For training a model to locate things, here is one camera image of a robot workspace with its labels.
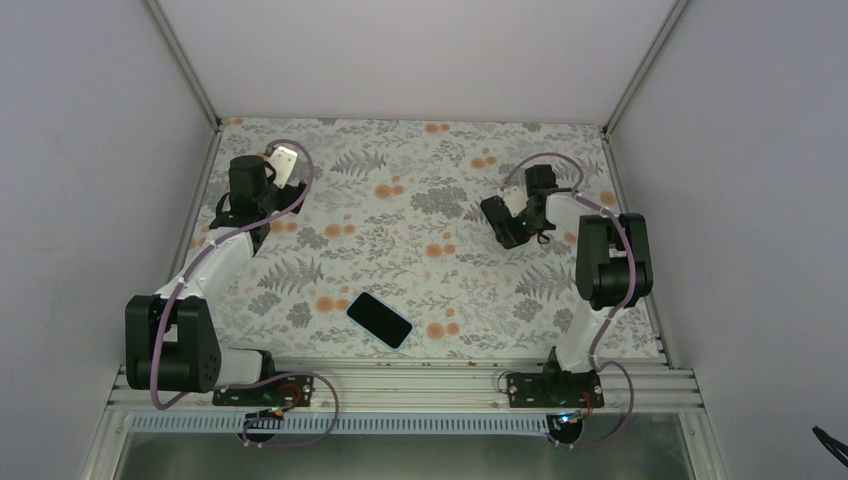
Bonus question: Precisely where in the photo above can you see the aluminium rail front frame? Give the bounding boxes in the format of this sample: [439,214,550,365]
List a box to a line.
[105,360,705,415]

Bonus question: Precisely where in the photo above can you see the slotted grey cable duct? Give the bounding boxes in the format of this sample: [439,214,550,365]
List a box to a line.
[127,412,549,436]

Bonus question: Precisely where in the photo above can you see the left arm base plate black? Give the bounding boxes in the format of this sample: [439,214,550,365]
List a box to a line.
[212,375,314,409]

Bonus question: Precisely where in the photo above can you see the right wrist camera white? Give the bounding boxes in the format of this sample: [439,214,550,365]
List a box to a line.
[498,186,527,218]

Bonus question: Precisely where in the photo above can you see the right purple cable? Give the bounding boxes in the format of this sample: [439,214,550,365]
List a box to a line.
[498,152,641,450]

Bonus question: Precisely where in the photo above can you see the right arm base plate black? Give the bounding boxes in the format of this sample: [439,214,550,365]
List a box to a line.
[506,371,605,409]

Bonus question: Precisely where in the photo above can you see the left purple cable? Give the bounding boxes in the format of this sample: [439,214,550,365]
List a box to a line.
[148,139,340,450]

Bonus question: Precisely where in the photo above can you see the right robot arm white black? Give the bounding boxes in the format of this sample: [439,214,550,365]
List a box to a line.
[480,164,653,407]

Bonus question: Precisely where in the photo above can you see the black object at right edge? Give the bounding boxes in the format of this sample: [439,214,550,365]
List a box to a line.
[812,426,848,467]

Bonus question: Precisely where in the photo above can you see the black phone in blue case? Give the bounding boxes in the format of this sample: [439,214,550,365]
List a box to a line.
[346,292,413,350]

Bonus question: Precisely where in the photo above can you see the aluminium frame post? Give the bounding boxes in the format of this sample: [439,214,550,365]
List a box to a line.
[143,0,221,131]
[602,0,691,137]

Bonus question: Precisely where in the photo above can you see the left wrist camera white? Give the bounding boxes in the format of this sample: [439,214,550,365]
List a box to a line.
[266,145,298,188]

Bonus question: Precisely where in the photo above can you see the floral patterned table mat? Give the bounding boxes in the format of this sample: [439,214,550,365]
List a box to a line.
[173,117,664,362]

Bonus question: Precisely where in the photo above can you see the left aluminium frame post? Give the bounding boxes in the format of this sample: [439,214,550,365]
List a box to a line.
[143,0,221,131]

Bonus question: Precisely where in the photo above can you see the purple cable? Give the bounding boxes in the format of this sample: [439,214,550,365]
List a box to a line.
[148,139,340,450]
[498,152,641,450]

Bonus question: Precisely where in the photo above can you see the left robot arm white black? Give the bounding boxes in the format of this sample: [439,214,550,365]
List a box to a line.
[125,145,310,405]

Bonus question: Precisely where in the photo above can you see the right aluminium frame post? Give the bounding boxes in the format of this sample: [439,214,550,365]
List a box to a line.
[602,0,691,137]

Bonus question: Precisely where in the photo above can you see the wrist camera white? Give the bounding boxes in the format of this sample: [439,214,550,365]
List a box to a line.
[266,145,298,188]
[498,186,527,218]

